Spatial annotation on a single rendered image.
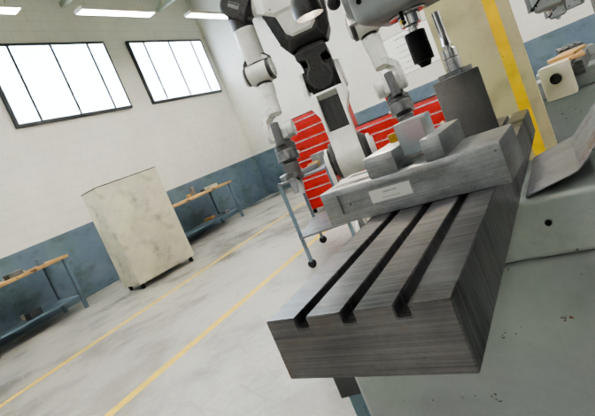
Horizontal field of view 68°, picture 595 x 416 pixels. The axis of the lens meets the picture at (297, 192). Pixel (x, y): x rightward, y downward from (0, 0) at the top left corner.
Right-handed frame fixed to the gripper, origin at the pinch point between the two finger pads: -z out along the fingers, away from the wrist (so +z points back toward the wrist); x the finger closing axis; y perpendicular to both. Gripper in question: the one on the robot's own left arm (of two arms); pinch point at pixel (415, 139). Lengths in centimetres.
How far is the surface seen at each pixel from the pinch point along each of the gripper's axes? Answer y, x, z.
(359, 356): -28, 118, -40
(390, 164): -16, 89, -18
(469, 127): 9.0, 44.2, -10.5
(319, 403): -82, -38, -88
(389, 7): -3, 78, 14
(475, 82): 14, 48, -1
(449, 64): 13.2, 36.1, 10.4
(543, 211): 7, 78, -35
